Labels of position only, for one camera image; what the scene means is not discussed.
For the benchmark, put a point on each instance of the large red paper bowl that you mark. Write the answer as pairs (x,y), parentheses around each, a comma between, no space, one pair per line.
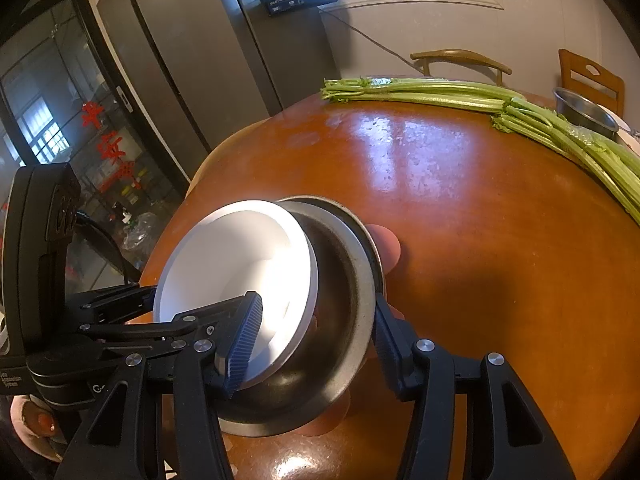
(235,245)

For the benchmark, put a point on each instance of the person's left hand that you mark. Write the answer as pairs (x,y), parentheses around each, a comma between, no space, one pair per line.
(40,417)

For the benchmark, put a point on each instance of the thick celery bunch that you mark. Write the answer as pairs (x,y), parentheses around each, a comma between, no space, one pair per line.
(575,145)

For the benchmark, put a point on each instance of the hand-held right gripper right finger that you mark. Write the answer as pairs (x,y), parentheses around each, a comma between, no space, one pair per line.
(387,345)

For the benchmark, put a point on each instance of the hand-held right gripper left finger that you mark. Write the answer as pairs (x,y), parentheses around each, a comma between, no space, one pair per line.
(245,345)

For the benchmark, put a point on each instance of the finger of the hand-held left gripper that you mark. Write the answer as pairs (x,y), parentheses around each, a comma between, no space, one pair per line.
(150,331)
(125,299)

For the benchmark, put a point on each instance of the wooden chair with cutout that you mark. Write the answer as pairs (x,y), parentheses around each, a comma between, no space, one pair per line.
(590,85)

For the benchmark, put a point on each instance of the crumpled clear plastic bottle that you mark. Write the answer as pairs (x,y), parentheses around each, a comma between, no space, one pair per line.
(140,230)

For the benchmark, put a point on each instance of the grey refrigerator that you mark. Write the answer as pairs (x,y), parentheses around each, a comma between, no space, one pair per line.
(200,60)

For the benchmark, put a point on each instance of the long celery bunch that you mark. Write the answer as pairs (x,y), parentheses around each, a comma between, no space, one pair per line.
(425,91)

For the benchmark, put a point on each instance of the white plate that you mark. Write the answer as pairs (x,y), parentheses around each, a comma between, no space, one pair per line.
(627,127)

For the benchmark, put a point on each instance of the steel bowl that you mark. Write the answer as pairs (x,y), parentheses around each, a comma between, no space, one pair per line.
(335,310)

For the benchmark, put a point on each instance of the glass door with red decals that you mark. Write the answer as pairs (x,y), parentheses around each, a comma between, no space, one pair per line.
(60,85)

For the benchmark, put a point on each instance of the curved-back wooden chair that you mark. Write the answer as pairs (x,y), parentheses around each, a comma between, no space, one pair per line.
(460,55)

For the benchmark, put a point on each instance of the small dark metal bowl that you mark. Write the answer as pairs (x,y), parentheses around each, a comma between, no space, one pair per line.
(582,110)

